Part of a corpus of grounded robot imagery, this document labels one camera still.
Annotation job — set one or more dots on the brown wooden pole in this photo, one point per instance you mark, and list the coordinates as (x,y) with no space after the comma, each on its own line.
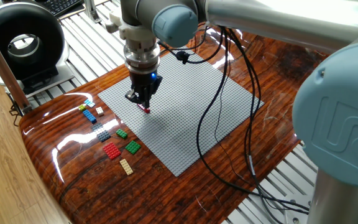
(2,65)

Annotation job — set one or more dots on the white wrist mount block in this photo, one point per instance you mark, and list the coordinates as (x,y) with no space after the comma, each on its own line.
(132,29)

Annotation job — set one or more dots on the tan Lego plate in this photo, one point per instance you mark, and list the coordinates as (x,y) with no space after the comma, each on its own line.
(126,166)

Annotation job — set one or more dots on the red long Lego brick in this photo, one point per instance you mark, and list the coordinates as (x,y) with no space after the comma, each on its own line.
(145,109)

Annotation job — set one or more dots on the white Lego brick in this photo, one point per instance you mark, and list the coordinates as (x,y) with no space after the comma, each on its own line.
(99,110)

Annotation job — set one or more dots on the grey Lego baseplate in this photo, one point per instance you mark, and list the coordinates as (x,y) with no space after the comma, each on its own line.
(179,124)

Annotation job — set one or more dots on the aluminium profile bracket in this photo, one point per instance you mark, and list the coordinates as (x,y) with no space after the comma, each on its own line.
(90,12)

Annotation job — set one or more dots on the black keyboard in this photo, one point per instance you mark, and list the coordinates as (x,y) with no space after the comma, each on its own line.
(57,6)

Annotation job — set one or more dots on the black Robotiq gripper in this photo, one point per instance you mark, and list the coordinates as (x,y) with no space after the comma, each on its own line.
(144,85)

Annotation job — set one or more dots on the red square Lego plate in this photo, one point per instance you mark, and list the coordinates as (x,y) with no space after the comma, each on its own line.
(112,151)

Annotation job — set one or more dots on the dark grey Lego plate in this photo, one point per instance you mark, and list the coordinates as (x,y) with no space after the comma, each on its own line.
(102,133)

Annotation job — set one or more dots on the small green Lego brick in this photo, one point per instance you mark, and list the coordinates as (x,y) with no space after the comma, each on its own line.
(122,133)

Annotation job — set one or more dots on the green square Lego plate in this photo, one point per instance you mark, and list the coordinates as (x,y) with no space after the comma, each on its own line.
(132,147)

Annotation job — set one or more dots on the aluminium mounting plate with bolts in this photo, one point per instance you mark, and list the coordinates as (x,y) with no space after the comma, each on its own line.
(291,216)

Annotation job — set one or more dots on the lime green Lego brick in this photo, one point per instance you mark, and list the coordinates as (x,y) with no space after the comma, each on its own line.
(82,107)

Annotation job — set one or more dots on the blue Lego brick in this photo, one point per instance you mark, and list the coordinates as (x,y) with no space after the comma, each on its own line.
(89,116)

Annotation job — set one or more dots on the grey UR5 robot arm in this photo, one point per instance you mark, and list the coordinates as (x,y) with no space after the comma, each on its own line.
(291,15)

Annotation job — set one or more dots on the glossy wood-grain mat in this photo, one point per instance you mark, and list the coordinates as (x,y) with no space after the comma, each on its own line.
(166,199)

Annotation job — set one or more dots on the light blue Lego plate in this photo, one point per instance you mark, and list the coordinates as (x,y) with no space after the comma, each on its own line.
(89,103)

